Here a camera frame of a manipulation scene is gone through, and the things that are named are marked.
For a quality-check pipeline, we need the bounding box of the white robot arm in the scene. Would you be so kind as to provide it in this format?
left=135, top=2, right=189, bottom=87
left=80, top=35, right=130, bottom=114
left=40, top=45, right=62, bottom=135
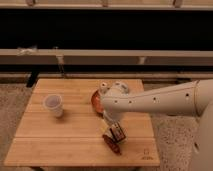
left=99, top=79, right=213, bottom=171

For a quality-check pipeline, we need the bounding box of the orange ceramic bowl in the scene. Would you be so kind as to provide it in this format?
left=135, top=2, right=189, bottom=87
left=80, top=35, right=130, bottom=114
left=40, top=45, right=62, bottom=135
left=91, top=91, right=103, bottom=114

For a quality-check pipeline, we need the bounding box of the wooden table board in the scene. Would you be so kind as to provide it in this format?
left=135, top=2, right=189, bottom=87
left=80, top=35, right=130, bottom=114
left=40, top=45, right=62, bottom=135
left=4, top=79, right=160, bottom=167

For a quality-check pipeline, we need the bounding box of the translucent plastic cup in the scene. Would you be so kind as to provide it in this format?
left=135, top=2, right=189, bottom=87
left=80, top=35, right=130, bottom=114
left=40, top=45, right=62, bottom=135
left=43, top=94, right=63, bottom=118

